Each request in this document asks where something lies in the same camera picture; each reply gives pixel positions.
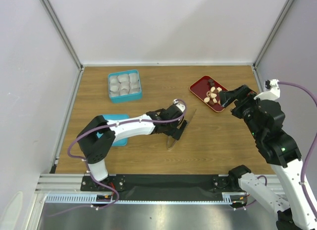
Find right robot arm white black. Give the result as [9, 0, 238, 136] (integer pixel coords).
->
[219, 79, 317, 230]

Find white cable duct left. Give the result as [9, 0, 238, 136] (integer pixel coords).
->
[46, 193, 112, 204]

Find metal tongs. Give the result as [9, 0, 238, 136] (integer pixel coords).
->
[166, 109, 197, 150]

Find red lacquer tray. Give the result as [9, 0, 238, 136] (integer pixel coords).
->
[189, 75, 228, 113]

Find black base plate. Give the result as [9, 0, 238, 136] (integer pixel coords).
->
[80, 174, 258, 201]

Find white cable duct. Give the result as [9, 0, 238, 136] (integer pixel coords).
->
[222, 192, 250, 204]
[46, 193, 112, 204]

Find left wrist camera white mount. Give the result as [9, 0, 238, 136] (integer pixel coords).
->
[172, 99, 186, 114]

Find blue tin lid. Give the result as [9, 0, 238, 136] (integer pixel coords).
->
[102, 114, 129, 147]

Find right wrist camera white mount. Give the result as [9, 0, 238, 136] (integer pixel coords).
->
[254, 79, 280, 101]

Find blue tin box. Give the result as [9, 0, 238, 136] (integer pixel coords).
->
[107, 70, 143, 104]

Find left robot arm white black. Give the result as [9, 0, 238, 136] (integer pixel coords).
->
[75, 100, 187, 190]

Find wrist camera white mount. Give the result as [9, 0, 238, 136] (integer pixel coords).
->
[172, 99, 186, 114]
[254, 79, 280, 101]

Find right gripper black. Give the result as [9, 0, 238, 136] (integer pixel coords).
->
[217, 83, 262, 139]

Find white cable duct right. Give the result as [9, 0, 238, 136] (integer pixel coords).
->
[222, 192, 250, 204]

